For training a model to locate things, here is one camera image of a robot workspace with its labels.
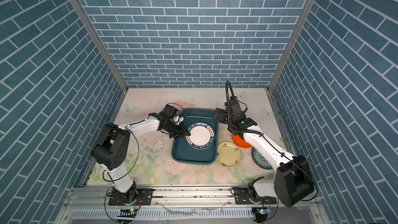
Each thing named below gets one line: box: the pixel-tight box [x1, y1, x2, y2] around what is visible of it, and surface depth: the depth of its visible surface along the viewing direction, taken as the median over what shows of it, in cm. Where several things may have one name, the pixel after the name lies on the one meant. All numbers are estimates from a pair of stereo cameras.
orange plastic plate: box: [231, 133, 253, 148], surface depth 91 cm
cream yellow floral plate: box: [215, 141, 242, 168], surface depth 89 cm
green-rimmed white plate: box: [185, 121, 216, 150], surface depth 93 cm
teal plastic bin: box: [171, 107, 219, 165], surface depth 91 cm
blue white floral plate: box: [251, 146, 273, 170], surface depth 87 cm
